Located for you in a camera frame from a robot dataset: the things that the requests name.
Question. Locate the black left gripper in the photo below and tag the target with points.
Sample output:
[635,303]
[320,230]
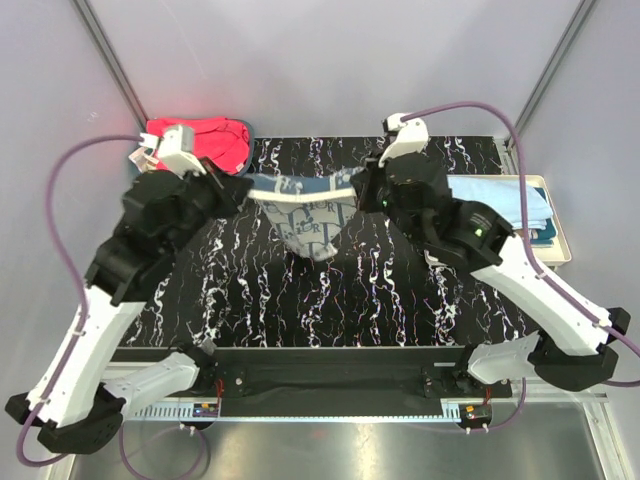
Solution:
[230,191]

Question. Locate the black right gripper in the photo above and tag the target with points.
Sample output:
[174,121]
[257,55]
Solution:
[363,183]

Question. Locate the light blue towel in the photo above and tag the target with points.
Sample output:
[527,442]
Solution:
[503,196]

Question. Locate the white blue patterned towel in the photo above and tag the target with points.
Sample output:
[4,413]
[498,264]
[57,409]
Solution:
[307,212]

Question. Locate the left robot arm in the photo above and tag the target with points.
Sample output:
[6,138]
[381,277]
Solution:
[75,411]

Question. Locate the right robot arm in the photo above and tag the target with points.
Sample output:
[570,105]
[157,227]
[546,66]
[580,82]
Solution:
[570,348]

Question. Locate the teal round laundry basket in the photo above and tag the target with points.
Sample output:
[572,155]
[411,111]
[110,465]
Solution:
[247,165]

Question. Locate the red towel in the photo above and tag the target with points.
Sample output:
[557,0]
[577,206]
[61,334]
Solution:
[220,142]

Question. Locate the teal white folded towel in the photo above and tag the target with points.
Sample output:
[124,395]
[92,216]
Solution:
[545,232]

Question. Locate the white rectangular tray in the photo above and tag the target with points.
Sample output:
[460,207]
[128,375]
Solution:
[558,252]

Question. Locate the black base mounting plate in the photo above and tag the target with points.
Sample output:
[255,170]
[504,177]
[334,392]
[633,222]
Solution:
[340,383]

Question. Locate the left orange connector box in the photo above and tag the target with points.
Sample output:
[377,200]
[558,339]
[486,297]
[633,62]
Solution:
[206,409]

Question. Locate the orange connector box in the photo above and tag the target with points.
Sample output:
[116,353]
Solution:
[206,409]
[479,412]

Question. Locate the right orange connector box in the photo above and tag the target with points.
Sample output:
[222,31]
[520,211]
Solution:
[479,412]

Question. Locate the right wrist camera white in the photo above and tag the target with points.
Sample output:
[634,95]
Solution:
[405,137]

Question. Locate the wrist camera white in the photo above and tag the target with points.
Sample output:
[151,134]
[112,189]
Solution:
[174,149]
[405,137]

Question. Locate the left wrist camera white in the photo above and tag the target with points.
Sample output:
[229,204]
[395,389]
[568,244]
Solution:
[174,149]

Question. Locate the aluminium front rail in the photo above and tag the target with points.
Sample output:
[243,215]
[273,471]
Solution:
[150,411]

